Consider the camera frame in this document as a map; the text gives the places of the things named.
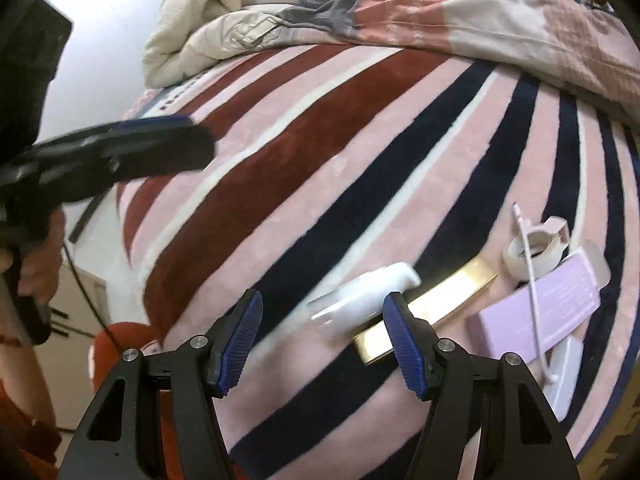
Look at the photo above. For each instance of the person's left hand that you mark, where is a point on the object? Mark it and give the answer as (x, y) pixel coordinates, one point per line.
(42, 260)

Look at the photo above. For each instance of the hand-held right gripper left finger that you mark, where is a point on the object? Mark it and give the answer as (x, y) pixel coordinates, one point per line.
(241, 346)

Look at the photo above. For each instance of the white plastic cap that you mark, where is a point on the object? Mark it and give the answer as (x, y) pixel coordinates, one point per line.
(596, 265)

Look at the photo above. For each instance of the white plastic bottle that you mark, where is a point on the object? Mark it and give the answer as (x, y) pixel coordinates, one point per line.
(360, 296)

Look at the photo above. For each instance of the beige cabinet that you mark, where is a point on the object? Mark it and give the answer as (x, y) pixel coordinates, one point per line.
(75, 340)

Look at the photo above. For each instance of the patchwork pink grey quilt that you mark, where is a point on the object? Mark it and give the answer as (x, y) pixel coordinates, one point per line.
(450, 5)

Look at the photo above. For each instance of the flat gold box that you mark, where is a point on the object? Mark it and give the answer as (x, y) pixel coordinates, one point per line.
(445, 296)

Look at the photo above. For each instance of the white flat plastic piece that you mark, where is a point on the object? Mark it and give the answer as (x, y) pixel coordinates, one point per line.
(564, 380)

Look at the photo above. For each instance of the white tape roll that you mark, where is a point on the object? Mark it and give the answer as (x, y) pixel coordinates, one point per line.
(530, 252)

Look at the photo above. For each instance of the cream fleece cloth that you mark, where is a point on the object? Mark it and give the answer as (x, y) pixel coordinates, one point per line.
(200, 0)

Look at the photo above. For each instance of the lilac rectangular box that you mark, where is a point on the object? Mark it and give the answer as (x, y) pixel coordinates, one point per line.
(525, 320)

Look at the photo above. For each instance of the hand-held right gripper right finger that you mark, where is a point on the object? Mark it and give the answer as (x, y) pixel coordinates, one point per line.
(404, 355)

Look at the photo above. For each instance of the striped pink blanket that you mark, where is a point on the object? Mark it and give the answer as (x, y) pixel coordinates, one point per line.
(350, 170)

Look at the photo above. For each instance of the person's left forearm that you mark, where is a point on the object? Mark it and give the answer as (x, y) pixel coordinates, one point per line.
(20, 380)

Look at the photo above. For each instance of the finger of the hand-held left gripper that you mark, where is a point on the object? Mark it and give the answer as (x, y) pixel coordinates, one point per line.
(150, 126)
(165, 152)

